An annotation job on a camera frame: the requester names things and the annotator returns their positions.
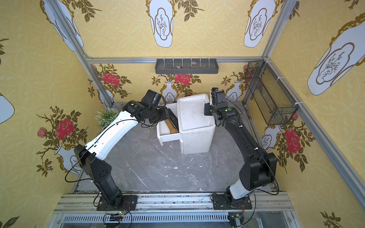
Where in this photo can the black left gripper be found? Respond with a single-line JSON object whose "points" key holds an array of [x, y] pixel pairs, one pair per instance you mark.
{"points": [[164, 113]]}

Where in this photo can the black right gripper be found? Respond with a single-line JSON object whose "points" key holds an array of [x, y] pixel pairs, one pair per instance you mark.
{"points": [[208, 109]]}

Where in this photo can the white top drawer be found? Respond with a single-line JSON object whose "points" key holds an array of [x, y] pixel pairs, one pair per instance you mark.
{"points": [[163, 132]]}

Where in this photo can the wooden rolling pin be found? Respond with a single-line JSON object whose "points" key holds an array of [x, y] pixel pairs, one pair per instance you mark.
{"points": [[171, 127]]}

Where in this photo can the black microphone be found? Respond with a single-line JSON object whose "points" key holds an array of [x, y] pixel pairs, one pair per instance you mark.
{"points": [[173, 119]]}

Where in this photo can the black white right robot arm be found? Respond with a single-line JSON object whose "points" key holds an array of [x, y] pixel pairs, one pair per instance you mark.
{"points": [[259, 168]]}

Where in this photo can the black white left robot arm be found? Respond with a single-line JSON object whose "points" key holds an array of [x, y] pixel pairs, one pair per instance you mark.
{"points": [[91, 157]]}

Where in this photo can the white plastic drawer cabinet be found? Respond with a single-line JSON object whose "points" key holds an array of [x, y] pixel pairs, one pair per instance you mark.
{"points": [[195, 128]]}

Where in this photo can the green potted plant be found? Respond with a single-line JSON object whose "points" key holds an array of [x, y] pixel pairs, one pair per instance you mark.
{"points": [[105, 118]]}

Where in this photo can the grey wall shelf tray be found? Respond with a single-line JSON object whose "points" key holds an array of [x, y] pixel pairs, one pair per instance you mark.
{"points": [[186, 66]]}

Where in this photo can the black wire mesh basket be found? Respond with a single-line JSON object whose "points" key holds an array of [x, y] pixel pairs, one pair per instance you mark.
{"points": [[276, 104]]}

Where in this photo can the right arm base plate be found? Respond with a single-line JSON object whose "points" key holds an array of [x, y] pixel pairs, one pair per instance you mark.
{"points": [[226, 202]]}

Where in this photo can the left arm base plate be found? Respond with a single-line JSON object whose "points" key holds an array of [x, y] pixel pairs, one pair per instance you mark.
{"points": [[126, 202]]}

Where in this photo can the aluminium front rail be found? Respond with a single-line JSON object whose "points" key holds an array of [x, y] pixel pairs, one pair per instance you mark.
{"points": [[259, 210]]}

